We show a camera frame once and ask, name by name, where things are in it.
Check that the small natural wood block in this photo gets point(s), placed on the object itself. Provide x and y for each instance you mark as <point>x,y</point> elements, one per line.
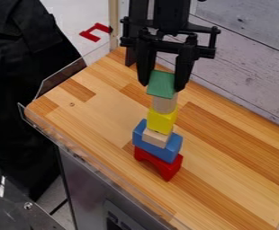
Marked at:
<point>156,138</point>

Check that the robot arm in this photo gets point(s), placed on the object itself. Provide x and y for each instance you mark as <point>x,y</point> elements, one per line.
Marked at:
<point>162,10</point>

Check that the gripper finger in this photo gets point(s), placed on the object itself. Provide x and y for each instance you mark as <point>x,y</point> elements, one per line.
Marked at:
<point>145,63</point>
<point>184,68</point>

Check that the yellow cube block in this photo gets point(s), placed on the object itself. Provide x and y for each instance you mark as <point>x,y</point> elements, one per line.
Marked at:
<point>161,120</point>

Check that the black cloth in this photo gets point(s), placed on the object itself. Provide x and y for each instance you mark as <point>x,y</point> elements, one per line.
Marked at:
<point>19,90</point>

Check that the blue block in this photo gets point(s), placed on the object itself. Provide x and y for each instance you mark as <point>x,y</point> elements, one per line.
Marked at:
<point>158,146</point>

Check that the green block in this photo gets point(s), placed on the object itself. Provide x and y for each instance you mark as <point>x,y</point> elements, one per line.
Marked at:
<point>161,84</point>

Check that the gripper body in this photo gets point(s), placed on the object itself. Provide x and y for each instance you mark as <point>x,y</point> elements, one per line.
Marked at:
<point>168,39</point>

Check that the red arch block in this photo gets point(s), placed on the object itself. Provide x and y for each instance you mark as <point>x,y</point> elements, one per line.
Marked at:
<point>161,165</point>

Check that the natural wood cylinder block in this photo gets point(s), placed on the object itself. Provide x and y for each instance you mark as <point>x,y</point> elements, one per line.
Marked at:
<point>164,104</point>

